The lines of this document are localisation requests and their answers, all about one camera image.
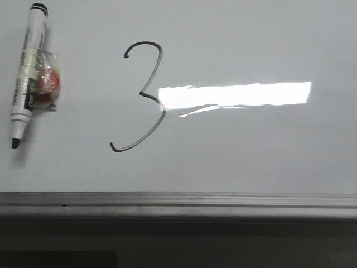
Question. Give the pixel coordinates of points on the white black whiteboard marker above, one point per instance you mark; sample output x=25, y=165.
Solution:
x=26, y=82

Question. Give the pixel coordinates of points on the white whiteboard with aluminium frame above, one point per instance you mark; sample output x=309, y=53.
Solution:
x=186, y=110

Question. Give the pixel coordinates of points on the red magnet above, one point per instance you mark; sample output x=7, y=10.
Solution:
x=48, y=81

